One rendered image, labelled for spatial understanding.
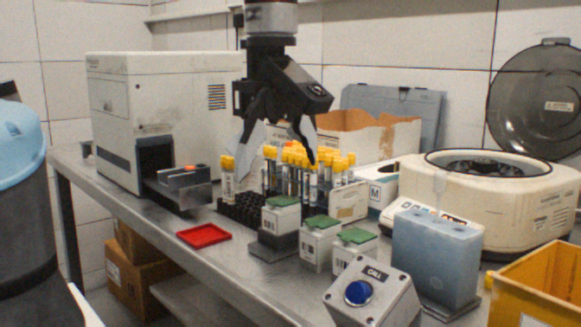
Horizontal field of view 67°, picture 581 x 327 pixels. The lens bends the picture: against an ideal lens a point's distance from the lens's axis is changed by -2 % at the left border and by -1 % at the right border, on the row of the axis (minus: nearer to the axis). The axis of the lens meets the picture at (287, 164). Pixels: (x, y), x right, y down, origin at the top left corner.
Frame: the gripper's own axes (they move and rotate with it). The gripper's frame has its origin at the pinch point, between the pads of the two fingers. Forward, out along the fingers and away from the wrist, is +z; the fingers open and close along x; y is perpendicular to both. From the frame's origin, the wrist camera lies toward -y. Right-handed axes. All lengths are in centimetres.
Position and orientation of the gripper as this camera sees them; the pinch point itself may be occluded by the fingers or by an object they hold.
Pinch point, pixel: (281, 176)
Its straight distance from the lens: 66.2
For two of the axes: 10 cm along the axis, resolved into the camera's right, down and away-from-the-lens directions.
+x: -7.4, 1.7, -6.5
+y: -6.7, -1.8, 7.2
